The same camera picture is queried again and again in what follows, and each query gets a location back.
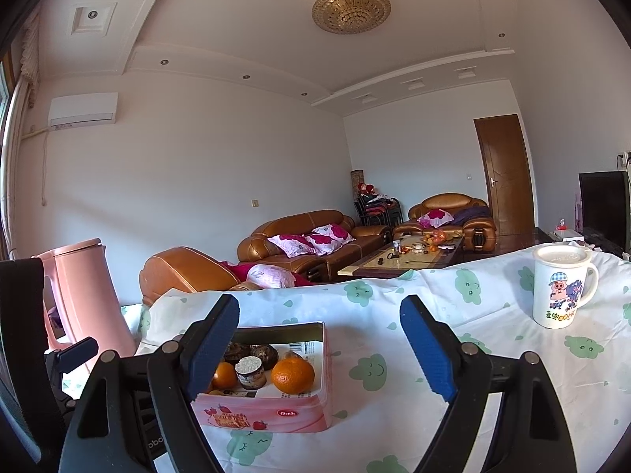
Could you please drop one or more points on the brown wooden door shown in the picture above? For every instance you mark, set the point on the brown wooden door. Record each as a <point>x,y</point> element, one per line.
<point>503,177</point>

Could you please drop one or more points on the pink electric kettle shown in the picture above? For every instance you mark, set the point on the pink electric kettle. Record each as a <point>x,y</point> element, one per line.
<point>84,295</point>

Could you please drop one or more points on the white box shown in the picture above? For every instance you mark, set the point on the white box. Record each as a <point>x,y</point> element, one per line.
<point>569,235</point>

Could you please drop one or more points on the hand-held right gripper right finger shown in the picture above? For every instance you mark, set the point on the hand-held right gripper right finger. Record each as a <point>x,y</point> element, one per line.
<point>426,350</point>

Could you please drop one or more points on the cloud print tablecloth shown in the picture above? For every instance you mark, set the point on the cloud print tablecloth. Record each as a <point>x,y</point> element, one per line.
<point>493,305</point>

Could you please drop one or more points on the red plush toy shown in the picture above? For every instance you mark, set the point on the red plush toy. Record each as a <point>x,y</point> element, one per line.
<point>367,188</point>

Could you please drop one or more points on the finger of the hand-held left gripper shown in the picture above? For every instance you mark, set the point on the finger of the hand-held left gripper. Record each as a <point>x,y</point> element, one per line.
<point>74,352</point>

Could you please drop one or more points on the pink tin box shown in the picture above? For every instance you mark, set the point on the pink tin box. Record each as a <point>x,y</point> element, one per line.
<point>296,414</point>

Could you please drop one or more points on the stacked dark chairs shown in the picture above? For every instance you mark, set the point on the stacked dark chairs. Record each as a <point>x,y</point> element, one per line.
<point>377,212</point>

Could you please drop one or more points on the pale pink pillow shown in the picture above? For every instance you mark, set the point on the pale pink pillow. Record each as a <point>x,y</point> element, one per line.
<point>270,276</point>

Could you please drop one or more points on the square ceiling panel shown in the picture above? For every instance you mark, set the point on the square ceiling panel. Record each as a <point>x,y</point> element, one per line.
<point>93,18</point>

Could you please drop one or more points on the pink flower pillow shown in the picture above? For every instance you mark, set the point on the pink flower pillow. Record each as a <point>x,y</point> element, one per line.
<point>330,237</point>
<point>435,218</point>
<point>291,245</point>

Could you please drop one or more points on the medium orange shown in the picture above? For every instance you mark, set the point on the medium orange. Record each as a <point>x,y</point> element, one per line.
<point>226,375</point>

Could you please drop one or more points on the wooden coffee table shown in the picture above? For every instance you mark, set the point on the wooden coffee table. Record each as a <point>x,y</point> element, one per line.
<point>394,263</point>

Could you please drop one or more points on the pile of oranges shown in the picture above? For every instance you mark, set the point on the pile of oranges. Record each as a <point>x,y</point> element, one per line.
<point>434,239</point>

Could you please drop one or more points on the purple cloth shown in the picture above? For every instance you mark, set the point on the purple cloth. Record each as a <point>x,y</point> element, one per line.
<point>473,216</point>

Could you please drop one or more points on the red blanket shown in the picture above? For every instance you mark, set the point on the red blanket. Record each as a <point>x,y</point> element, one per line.
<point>236,271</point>

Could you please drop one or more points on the long brown leather sofa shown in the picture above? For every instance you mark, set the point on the long brown leather sofa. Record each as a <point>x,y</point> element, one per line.
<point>296,221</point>

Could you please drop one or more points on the white cartoon mug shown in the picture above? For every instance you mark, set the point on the white cartoon mug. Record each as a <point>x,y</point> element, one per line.
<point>562,305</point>

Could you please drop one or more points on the large orange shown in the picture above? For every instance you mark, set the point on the large orange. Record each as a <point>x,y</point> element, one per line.
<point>293,377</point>

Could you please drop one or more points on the layered cake piece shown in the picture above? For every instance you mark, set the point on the layered cake piece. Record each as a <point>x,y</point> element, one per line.
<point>250,372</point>

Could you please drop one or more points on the white air conditioner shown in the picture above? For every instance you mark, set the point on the white air conditioner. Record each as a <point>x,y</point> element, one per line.
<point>84,108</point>

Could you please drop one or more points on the tall woven cylinder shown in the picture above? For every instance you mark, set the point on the tall woven cylinder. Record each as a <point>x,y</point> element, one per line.
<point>357,180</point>

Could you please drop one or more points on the brown leather armchair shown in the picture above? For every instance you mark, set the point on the brown leather armchair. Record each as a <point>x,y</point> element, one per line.
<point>453,202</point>

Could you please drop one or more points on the brown leather sofa armrest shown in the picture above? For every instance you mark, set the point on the brown leather sofa armrest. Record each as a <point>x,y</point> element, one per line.
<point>187,271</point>

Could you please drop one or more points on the black television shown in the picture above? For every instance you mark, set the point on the black television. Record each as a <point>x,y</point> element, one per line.
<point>604,207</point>

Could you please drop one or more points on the golden ceiling lamp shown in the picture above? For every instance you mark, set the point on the golden ceiling lamp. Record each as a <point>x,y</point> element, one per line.
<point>351,9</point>

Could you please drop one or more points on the dark wooden television stand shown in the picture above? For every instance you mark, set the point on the dark wooden television stand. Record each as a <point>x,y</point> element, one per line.
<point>522,239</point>

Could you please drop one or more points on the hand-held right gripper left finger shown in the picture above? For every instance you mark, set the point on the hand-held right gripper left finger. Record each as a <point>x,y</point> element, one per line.
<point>212,345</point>

